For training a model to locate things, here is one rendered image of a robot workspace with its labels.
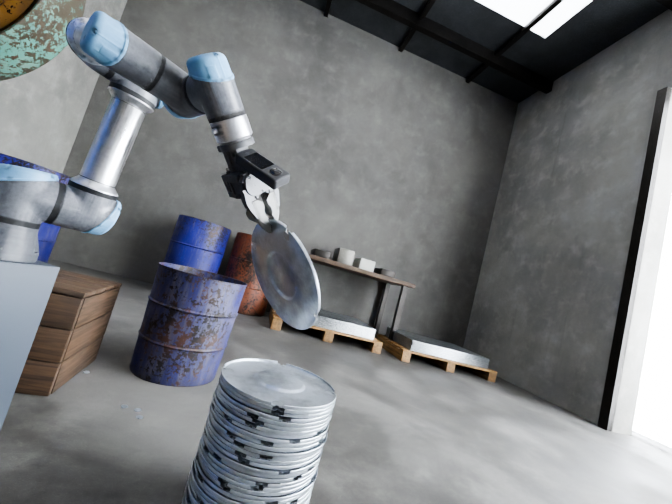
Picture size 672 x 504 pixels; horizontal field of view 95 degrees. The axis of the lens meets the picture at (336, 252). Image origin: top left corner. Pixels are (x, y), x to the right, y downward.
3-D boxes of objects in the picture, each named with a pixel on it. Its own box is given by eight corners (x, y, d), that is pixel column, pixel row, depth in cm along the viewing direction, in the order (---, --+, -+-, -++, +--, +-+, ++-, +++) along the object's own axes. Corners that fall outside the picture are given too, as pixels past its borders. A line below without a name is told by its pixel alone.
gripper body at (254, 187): (255, 188, 75) (236, 137, 70) (278, 189, 70) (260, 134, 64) (229, 200, 71) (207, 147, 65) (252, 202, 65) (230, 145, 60)
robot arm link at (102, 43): (66, 0, 77) (107, -6, 48) (115, 35, 86) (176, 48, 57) (47, 43, 78) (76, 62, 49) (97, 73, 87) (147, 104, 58)
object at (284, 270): (248, 279, 92) (251, 278, 93) (306, 351, 78) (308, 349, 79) (253, 196, 74) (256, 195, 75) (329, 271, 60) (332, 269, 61)
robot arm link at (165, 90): (148, 62, 63) (174, 48, 57) (198, 97, 72) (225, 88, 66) (136, 97, 62) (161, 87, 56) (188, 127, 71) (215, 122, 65)
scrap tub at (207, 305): (224, 364, 173) (249, 282, 178) (212, 396, 132) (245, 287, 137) (144, 348, 164) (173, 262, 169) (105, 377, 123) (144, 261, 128)
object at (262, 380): (233, 353, 90) (234, 350, 90) (328, 376, 93) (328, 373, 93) (205, 391, 61) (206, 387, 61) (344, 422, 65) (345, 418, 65)
